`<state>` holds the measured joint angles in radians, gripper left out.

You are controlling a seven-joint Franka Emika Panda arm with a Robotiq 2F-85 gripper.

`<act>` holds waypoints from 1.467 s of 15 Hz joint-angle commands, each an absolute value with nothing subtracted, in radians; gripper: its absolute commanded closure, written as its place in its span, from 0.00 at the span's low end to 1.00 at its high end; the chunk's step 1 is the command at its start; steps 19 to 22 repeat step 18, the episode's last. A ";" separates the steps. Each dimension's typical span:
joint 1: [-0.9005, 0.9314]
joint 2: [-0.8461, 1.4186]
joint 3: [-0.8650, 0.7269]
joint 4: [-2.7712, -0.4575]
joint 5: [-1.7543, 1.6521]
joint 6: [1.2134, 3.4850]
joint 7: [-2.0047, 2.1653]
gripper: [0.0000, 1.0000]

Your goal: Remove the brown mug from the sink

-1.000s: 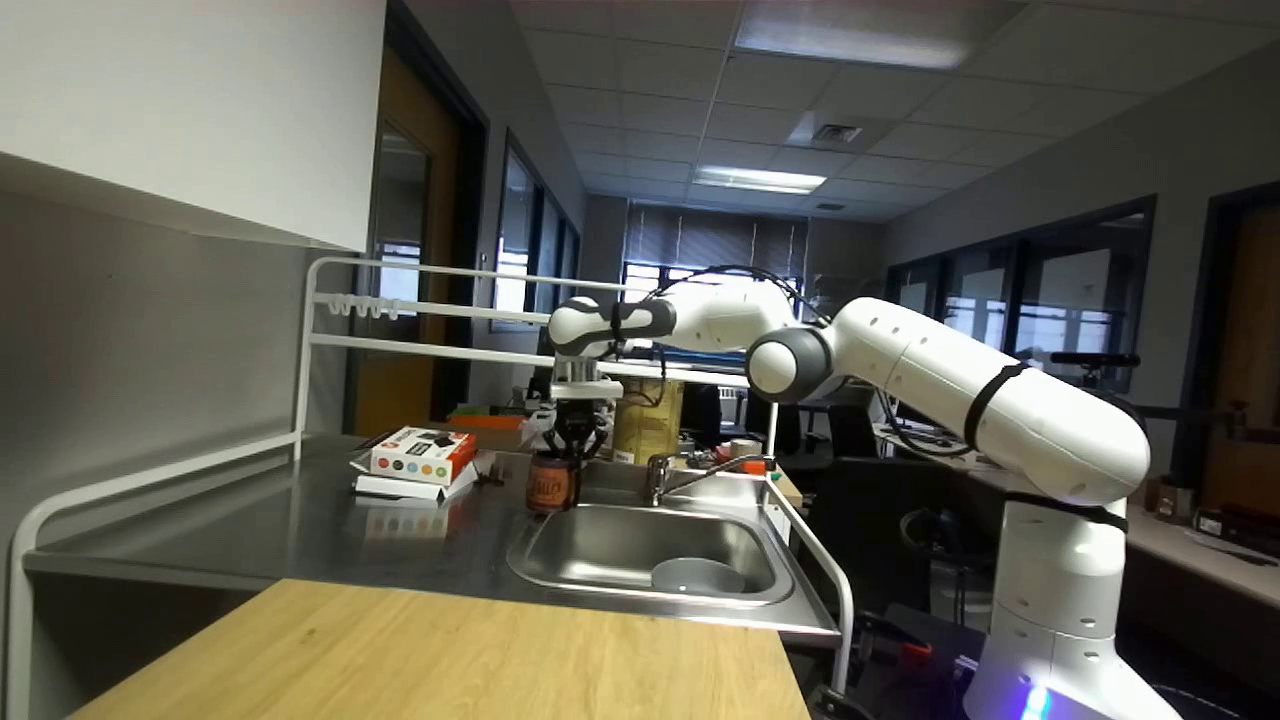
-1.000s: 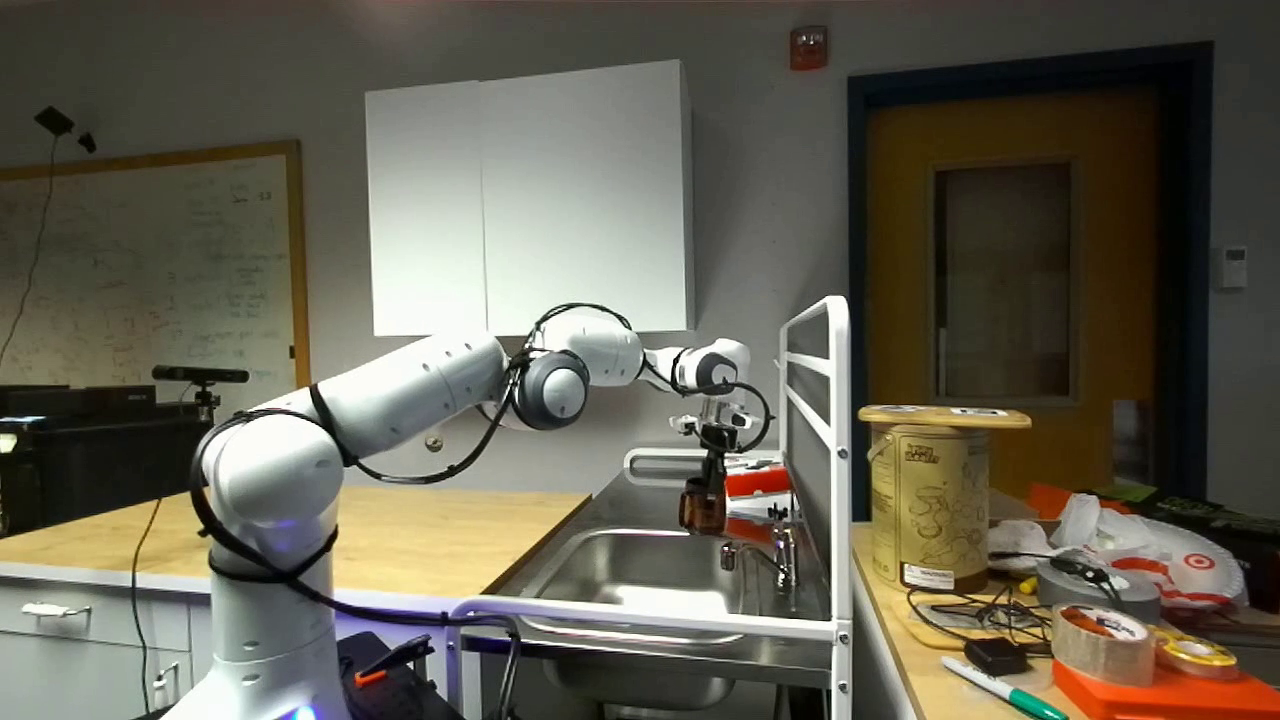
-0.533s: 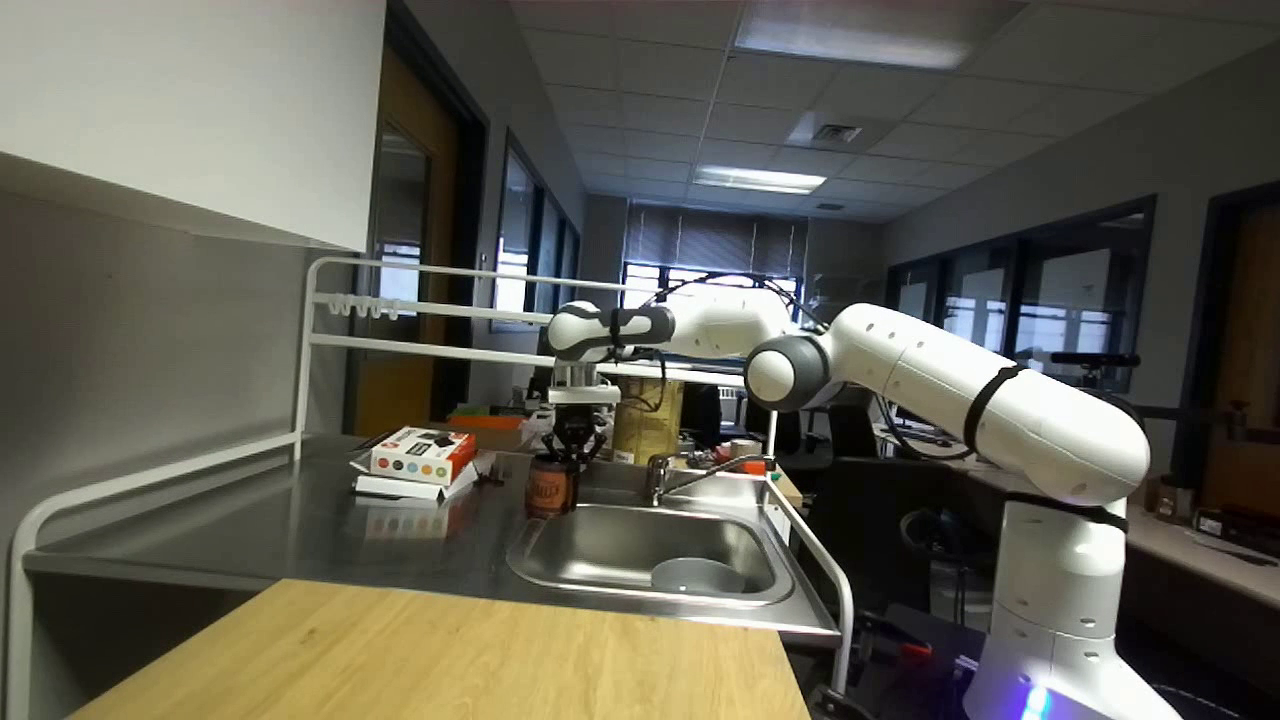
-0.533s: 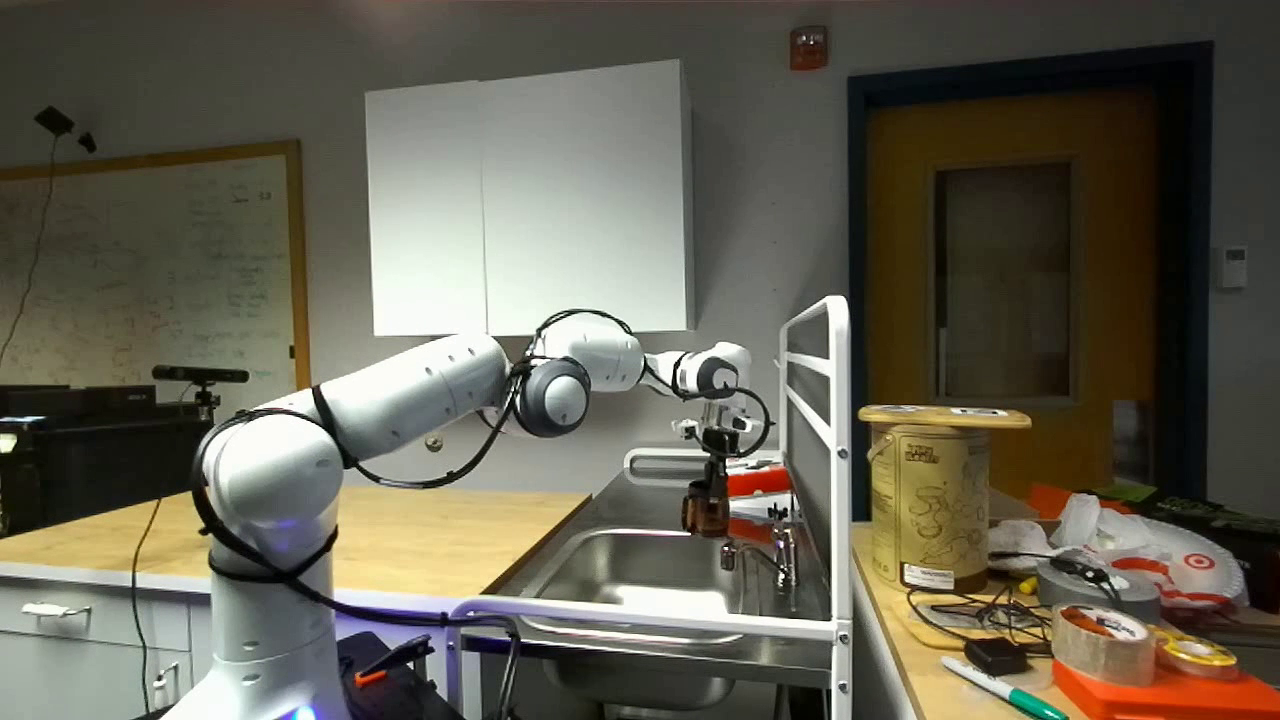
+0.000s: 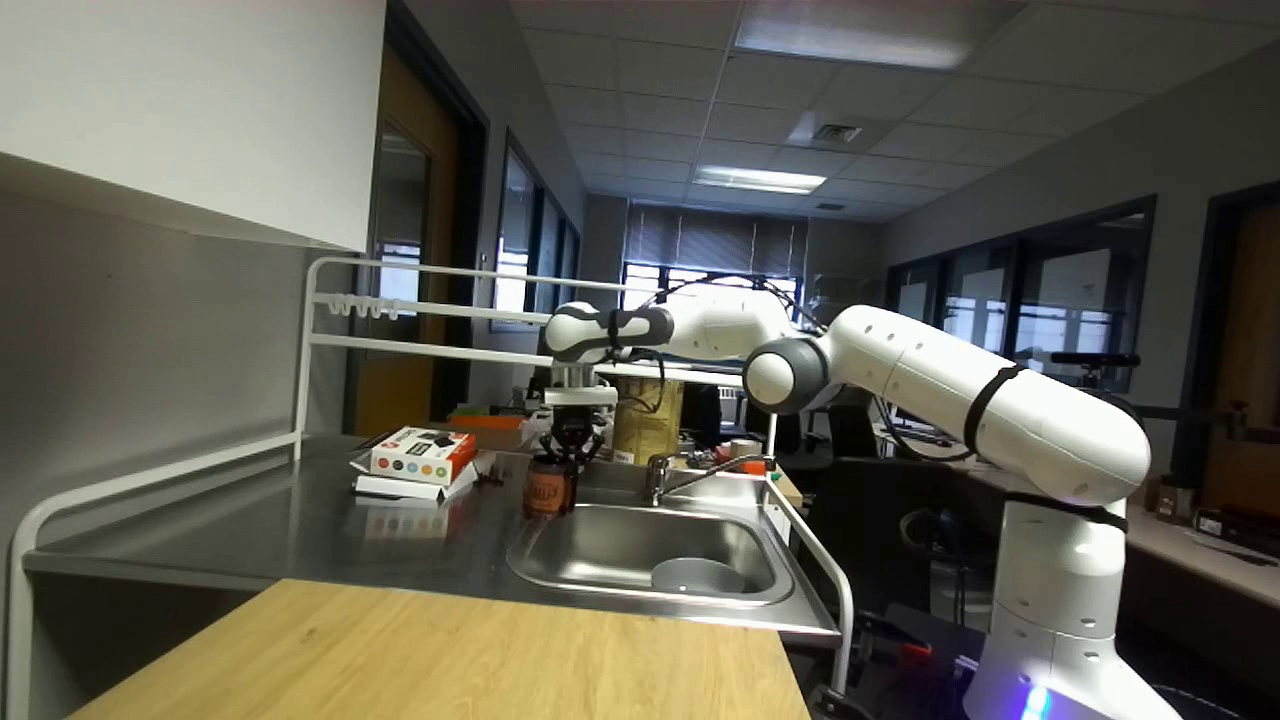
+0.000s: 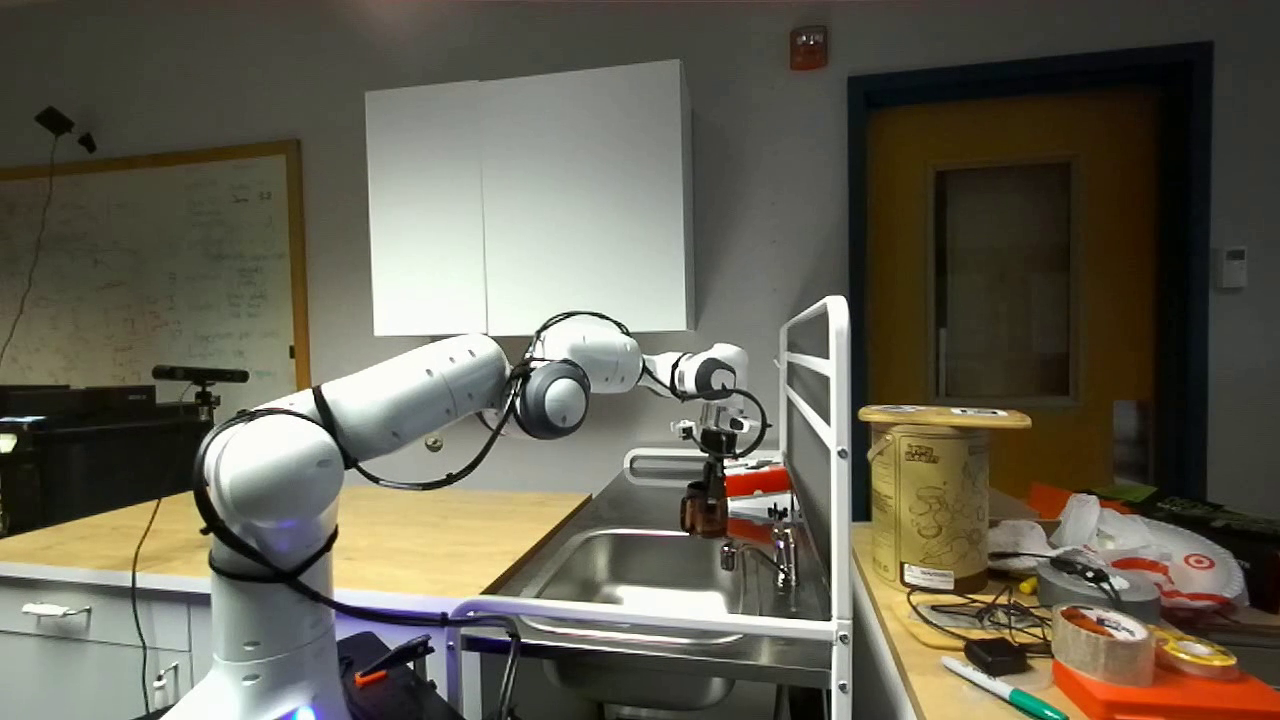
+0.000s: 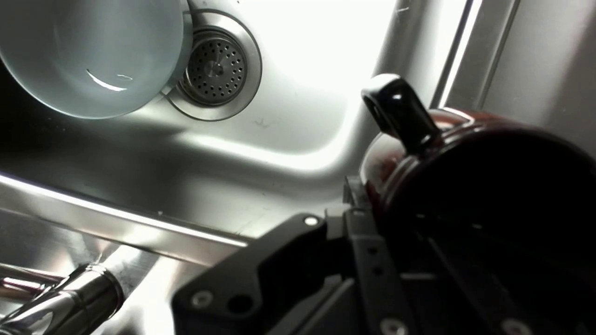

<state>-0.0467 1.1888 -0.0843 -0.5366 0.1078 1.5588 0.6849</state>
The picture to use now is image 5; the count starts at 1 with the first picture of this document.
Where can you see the flat white box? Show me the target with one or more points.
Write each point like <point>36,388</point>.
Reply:
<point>415,488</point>

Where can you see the ceiling air vent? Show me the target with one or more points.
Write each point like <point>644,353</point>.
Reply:
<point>827,129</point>

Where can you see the colourful printed box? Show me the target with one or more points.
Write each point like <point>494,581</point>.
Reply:
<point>427,455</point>

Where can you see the white plate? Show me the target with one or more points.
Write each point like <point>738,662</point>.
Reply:
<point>694,575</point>

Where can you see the chrome faucet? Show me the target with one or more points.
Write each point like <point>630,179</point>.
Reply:
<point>680,482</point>

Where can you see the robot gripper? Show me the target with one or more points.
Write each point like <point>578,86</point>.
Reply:
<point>580,398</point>

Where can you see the white tubular metal rack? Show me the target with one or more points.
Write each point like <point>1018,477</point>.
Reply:
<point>441,313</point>

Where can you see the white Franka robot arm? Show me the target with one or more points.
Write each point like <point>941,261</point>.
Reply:
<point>1012,413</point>

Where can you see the wooden door with window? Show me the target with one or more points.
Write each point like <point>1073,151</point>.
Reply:
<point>404,265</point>

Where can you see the brown mug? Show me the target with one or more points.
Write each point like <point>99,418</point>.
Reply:
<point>550,492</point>

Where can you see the white wall cabinet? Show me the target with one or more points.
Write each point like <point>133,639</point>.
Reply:
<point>184,105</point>

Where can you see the stainless steel sink counter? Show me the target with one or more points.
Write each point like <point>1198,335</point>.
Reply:
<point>402,525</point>

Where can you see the small ceiling light panel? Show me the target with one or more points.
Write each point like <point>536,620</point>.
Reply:
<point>759,183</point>

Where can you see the large ceiling light panel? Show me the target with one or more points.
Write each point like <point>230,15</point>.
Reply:
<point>855,32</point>

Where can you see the small orange box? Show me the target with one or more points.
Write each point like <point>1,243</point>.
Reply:
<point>491,425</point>

